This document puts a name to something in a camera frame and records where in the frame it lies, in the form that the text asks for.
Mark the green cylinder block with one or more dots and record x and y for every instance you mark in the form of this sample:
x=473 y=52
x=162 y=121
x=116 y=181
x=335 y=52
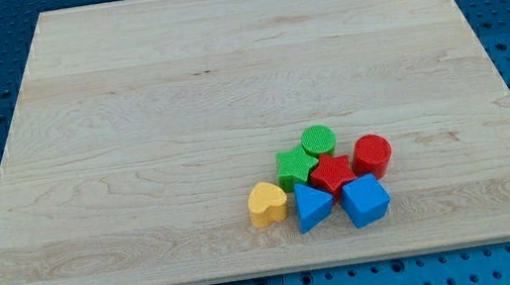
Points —
x=318 y=139

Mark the red cylinder block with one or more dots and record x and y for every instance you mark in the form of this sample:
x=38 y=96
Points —
x=372 y=154

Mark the red star block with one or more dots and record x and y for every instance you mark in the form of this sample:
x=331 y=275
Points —
x=331 y=174

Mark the green star block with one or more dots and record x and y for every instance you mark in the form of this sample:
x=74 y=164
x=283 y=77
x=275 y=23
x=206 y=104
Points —
x=294 y=166

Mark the blue cube block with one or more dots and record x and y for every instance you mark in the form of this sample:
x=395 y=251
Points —
x=365 y=200

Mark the blue triangle block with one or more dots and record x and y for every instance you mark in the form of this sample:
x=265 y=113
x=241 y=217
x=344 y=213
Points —
x=313 y=206

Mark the yellow heart block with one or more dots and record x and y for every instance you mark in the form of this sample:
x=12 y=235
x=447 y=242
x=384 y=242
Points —
x=267 y=204

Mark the light wooden board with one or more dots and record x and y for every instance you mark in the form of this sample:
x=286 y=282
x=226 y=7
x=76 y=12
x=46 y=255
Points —
x=141 y=127

